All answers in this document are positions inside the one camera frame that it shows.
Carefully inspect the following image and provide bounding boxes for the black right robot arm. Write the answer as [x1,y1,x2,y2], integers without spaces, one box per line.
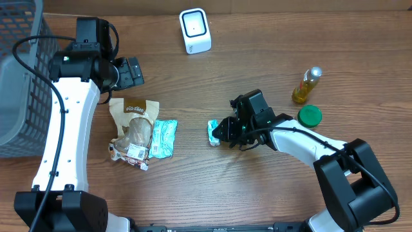
[211,90,400,231]

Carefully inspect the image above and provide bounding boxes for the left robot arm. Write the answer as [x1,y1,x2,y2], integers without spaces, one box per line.
[14,17,144,231]

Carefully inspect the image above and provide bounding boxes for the brown Pantree snack pouch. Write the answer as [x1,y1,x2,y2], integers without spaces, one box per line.
[109,98,160,171]

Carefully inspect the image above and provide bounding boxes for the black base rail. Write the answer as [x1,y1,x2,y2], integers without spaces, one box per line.
[131,222,311,232]

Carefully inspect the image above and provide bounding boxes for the green white round jar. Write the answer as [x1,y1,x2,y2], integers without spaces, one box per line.
[297,105,323,128]

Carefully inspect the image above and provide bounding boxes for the teal white packet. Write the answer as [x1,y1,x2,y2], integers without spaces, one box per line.
[149,120,178,159]

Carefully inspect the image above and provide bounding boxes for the grey plastic mesh basket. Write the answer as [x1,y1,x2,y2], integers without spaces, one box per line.
[1,0,60,158]

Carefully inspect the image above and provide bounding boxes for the teal white carton pack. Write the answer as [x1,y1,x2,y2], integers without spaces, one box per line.
[207,119,221,148]

